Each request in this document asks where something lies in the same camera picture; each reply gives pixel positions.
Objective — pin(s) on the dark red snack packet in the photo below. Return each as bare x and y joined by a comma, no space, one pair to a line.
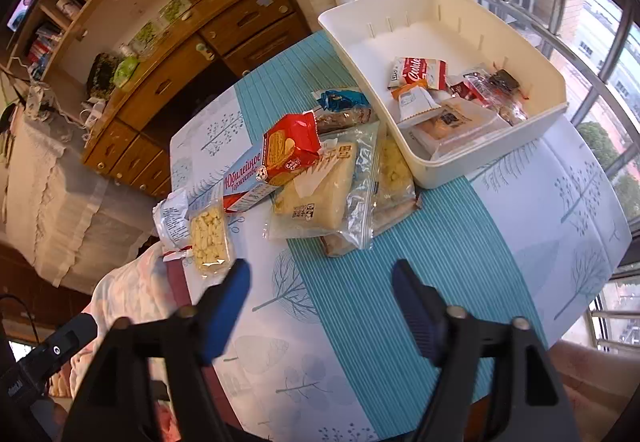
462,91

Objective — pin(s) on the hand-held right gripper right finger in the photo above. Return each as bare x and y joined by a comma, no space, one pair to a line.
415,317

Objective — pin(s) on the pink patterned blanket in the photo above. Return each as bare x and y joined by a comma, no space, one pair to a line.
135,282

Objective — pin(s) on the dark floral pouch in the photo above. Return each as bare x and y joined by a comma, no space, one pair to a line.
102,75

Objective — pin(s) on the clear pastry packet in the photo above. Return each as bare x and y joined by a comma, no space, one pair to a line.
455,120

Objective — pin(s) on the white crinkled snack packet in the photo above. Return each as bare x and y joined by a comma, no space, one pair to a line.
170,217

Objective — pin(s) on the white charger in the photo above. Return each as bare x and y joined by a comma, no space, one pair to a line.
94,113

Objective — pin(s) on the green tissue pack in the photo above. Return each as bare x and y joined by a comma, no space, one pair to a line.
126,71

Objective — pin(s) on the green photo card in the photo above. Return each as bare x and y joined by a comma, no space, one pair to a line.
175,7
146,36

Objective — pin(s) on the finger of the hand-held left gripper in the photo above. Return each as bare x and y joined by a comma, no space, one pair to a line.
67,341

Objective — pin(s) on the clear packet with red strips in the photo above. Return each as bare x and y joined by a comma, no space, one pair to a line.
487,90

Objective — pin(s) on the television screen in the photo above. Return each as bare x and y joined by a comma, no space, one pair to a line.
27,2

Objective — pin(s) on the bed with white lace cover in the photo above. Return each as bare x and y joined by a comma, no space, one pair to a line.
60,202

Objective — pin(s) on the brown nut candy clear wrapper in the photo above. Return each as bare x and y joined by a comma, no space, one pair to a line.
345,244

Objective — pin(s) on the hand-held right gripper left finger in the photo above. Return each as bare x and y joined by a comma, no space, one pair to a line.
227,312

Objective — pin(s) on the clear bag of puffed snack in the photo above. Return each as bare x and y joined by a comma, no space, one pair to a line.
395,172
210,237

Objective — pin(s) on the wooden desk with drawers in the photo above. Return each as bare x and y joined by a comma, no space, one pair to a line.
165,82

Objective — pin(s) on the white long snack packet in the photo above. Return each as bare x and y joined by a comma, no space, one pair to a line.
420,71

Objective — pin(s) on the white plastic bin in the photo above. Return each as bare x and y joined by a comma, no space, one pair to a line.
425,12

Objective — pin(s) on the dark brown snack packet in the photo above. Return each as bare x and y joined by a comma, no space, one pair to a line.
504,81

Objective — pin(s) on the brown nut bar clear wrapper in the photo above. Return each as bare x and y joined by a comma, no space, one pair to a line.
340,118

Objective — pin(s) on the red and blue cookie box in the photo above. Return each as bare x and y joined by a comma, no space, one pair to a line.
290,147

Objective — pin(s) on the zip bag of yellow wafers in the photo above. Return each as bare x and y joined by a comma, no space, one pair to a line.
320,192

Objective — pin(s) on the blue candy wrapper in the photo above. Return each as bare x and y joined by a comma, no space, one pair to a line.
342,98

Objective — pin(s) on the white square snack packet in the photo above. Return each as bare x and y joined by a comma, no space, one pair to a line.
412,105

